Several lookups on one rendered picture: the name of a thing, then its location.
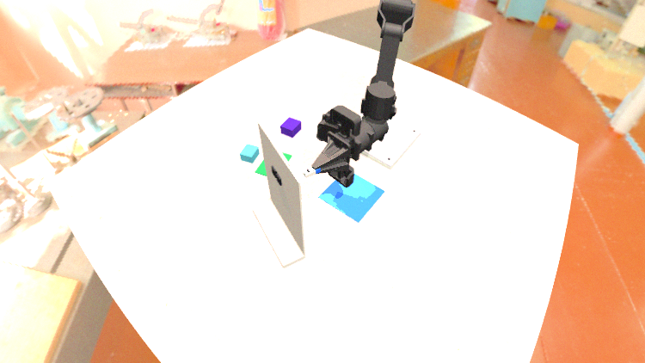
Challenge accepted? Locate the light blue square mat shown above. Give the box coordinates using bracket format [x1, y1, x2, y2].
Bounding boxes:
[318, 174, 385, 222]

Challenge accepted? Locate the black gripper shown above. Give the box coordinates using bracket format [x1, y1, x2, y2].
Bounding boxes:
[311, 105, 376, 188]

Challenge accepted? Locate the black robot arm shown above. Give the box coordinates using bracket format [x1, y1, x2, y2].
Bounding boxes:
[316, 0, 416, 143]

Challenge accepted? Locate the beige panel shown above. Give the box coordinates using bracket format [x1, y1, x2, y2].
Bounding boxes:
[253, 121, 305, 268]

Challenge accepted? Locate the light blue cube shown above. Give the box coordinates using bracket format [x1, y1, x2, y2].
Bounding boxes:
[240, 144, 260, 163]

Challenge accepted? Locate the purple cube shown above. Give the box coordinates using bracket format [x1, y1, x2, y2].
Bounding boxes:
[280, 117, 302, 138]

